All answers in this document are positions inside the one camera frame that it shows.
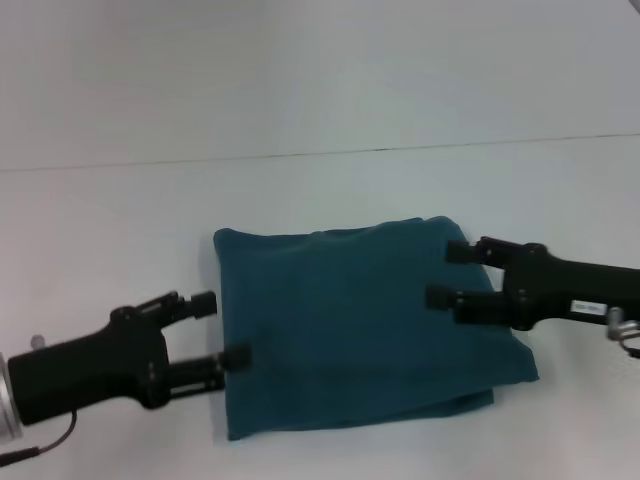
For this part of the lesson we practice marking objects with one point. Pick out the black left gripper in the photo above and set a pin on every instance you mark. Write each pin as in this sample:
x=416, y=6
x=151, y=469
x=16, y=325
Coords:
x=100, y=365

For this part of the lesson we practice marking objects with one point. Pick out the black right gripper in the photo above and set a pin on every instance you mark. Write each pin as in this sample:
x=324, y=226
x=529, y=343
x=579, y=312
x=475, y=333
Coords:
x=560, y=290

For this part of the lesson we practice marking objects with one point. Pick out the teal blue shirt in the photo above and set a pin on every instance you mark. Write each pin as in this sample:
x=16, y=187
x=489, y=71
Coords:
x=350, y=325

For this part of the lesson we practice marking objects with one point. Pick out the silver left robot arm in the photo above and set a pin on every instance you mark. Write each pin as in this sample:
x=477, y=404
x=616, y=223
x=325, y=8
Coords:
x=7, y=410

